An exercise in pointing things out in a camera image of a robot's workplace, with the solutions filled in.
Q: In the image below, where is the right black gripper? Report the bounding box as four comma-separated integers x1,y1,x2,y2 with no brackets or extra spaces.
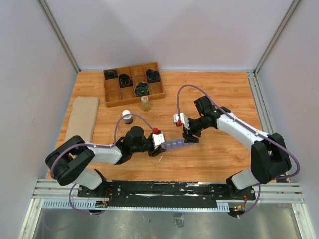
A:
182,115,211,143

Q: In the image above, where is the blue weekly pill organizer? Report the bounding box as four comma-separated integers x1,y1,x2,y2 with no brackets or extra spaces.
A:
162,138,195,150

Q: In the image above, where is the clear jar of yellow pills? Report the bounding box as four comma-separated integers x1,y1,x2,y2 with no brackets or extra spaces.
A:
141,96,151,112

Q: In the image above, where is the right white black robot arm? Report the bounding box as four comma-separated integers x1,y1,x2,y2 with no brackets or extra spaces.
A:
174,96,292,199

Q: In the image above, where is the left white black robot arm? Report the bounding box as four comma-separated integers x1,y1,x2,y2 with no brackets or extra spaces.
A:
45,126,166,197

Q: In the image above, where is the brown bottle with white cap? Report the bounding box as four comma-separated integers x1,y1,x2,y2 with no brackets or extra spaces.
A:
122,110,133,124

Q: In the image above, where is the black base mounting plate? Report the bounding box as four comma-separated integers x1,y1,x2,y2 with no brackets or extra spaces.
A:
77,181,256,209

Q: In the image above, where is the wooden compartment tray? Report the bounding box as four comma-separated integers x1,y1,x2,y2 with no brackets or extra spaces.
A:
103,62,165,107

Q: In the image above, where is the folded beige cloth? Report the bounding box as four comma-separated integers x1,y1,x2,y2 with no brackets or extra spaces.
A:
64,97,99,142

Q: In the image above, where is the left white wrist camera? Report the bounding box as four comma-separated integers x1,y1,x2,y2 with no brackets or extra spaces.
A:
152,133,166,149

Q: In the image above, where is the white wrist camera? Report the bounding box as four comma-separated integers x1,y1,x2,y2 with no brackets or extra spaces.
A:
173,113,188,127
152,133,166,149

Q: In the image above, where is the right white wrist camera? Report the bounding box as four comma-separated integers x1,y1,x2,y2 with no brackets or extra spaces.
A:
173,113,188,127

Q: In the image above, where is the grey slotted cable duct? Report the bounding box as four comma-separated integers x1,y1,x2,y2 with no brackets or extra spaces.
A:
42,199,230,213

